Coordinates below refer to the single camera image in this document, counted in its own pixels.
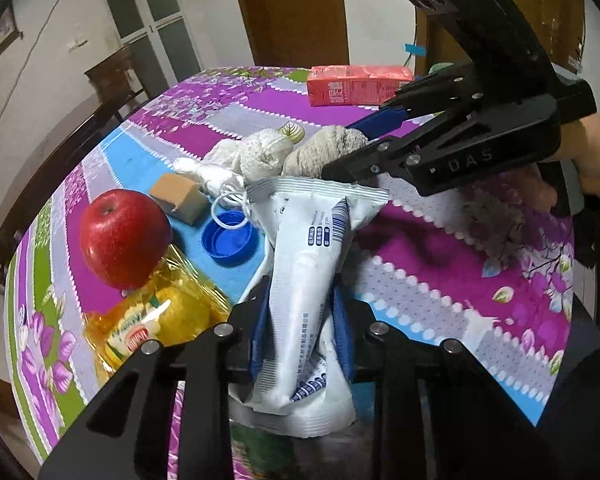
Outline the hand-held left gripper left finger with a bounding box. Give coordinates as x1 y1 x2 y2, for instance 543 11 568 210
37 275 273 480

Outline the person's right hand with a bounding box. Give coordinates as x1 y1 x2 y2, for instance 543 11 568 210
559 112 600 200

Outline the framed wall picture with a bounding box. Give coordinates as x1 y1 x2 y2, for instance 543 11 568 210
0 5 23 76

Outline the person's dark clothing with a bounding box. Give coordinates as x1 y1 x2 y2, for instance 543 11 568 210
535 310 600 480

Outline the purple floral tablecloth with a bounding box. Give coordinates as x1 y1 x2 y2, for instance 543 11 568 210
5 66 576 480

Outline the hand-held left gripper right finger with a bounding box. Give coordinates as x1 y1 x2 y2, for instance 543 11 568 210
330 285 551 480

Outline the round dark wooden table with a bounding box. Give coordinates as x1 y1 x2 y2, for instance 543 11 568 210
0 100 131 281

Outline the red juice carton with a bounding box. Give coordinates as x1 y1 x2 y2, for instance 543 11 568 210
306 64 415 107

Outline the red apple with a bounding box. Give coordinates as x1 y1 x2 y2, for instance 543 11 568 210
79 188 174 291

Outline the blue bottle cap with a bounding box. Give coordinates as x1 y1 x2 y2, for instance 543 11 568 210
201 211 257 266

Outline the cream sock ball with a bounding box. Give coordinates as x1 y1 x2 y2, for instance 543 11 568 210
202 129 306 183

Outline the yellow plastic wrapper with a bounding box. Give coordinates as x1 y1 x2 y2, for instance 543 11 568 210
84 242 233 386

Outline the white plastic packet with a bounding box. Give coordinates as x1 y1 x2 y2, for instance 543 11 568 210
227 176 390 438

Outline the dark wooden chair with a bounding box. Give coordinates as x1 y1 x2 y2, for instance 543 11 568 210
84 44 148 123

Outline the grey sock ball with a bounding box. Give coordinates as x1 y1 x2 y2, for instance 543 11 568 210
281 125 371 178

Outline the yellow sponge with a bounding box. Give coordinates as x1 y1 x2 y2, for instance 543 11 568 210
148 172 208 225

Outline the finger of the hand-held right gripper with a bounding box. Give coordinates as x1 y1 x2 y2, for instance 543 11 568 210
344 62 486 141
321 97 486 181

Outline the wall cable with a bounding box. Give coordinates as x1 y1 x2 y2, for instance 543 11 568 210
0 0 81 148

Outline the brown wooden door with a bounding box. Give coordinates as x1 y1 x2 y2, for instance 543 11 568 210
228 0 351 68

